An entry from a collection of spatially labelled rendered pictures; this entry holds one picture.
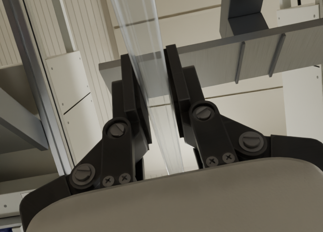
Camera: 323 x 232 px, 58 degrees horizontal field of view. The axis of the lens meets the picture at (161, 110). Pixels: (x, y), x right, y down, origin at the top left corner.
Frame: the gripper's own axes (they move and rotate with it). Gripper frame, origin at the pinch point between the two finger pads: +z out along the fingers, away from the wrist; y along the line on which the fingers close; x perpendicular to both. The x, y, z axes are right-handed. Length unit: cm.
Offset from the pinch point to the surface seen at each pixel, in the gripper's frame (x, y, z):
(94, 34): -168, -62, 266
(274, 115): -246, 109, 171
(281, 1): -49, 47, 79
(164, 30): -166, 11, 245
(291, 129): -87, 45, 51
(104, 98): -228, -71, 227
